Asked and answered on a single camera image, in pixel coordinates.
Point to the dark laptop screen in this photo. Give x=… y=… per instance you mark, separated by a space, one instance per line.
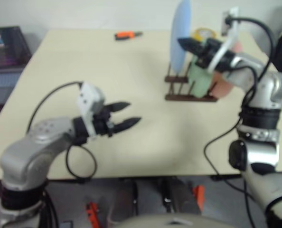
x=5 y=47

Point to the grey robot torso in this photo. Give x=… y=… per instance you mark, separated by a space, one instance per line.
x=169 y=221

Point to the orange and black hand tool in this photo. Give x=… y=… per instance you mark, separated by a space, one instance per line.
x=126 y=35

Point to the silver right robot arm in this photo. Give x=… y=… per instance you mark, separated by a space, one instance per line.
x=269 y=92

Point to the grey storage box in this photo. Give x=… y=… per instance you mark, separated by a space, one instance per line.
x=3 y=85

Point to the brown wooden dish rack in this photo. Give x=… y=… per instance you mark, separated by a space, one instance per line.
x=190 y=97

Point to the orange and black clamp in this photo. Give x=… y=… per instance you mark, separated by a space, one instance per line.
x=91 y=213
x=199 y=197

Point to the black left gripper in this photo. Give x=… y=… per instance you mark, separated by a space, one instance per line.
x=104 y=123

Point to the dark rounded shapes under table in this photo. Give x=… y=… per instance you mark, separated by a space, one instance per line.
x=155 y=194

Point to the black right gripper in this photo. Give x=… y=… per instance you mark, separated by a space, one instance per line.
x=211 y=48

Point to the yellow tape roll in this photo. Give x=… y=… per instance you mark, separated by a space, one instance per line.
x=202 y=32

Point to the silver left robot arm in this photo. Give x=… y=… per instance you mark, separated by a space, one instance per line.
x=36 y=147

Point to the red plate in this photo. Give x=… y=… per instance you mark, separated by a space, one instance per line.
x=222 y=88

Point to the blue plate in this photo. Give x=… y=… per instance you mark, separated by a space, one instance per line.
x=179 y=28

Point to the green plate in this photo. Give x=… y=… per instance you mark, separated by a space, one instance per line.
x=199 y=80

